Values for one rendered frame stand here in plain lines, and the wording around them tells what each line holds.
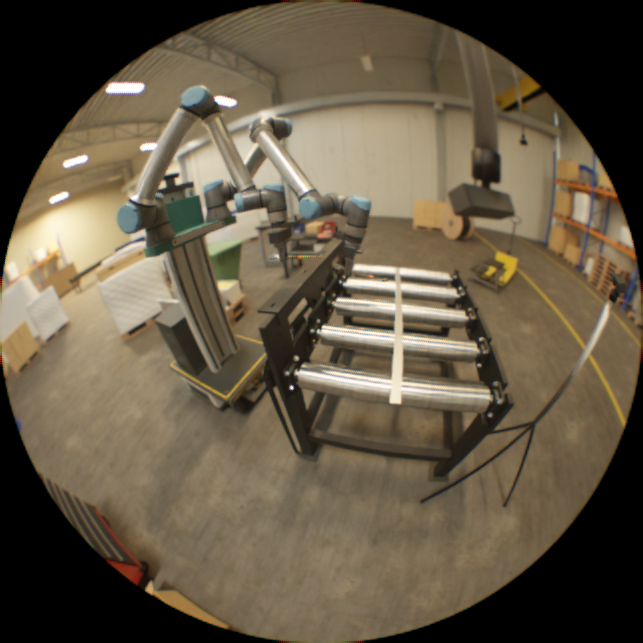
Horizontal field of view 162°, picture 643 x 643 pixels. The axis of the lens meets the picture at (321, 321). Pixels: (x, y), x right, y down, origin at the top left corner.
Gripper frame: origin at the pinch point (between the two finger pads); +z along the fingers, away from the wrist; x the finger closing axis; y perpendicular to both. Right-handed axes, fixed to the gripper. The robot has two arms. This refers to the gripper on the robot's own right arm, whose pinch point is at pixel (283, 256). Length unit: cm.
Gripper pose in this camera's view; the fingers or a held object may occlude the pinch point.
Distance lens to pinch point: 107.3
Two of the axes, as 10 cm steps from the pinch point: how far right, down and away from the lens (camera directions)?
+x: -3.1, 5.6, -7.7
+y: -9.5, -1.1, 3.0
